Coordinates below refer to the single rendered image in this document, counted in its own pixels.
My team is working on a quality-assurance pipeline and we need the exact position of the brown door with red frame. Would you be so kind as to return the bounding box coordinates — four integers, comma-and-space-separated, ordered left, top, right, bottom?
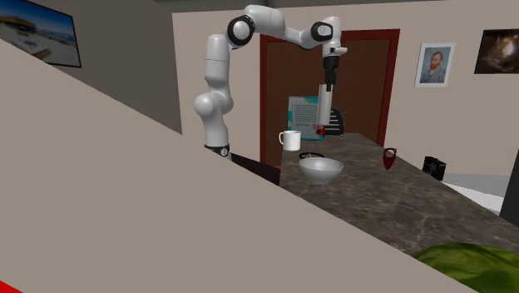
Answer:
259, 28, 401, 168

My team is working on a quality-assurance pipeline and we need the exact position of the black ribbed appliance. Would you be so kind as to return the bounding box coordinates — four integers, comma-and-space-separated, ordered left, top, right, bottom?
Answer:
324, 107, 347, 137

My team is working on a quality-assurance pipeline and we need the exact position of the dark wall picture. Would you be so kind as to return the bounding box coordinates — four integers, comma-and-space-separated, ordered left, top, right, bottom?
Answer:
473, 27, 519, 75

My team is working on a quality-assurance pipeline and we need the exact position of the teal and white box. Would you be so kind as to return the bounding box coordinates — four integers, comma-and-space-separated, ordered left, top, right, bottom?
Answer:
287, 95, 326, 142

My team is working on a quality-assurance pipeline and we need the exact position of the white mug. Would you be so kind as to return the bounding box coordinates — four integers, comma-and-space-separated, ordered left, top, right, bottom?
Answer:
278, 129, 303, 152

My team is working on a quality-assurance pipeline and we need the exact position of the framed portrait picture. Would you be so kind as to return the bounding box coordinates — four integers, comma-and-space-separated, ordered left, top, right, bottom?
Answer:
413, 42, 457, 88

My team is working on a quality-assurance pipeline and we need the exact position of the dark furniture panel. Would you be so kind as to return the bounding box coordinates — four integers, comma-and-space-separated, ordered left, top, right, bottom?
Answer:
498, 149, 519, 229

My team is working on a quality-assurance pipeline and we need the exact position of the green cloth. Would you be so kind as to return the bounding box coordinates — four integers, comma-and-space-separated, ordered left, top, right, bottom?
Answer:
411, 241, 519, 293

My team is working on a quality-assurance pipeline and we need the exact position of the black box speaker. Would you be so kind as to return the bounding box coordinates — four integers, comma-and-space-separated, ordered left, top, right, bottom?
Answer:
421, 155, 447, 182

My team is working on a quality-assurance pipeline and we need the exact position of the red scoop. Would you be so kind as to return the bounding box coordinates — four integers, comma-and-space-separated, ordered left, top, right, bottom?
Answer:
382, 147, 398, 171

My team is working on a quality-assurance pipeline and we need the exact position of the grey bowl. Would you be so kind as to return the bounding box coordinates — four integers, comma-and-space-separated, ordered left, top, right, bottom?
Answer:
298, 156, 345, 186

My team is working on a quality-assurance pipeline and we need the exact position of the landscape wall picture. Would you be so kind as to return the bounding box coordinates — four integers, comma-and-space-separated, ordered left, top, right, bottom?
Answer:
0, 0, 82, 69

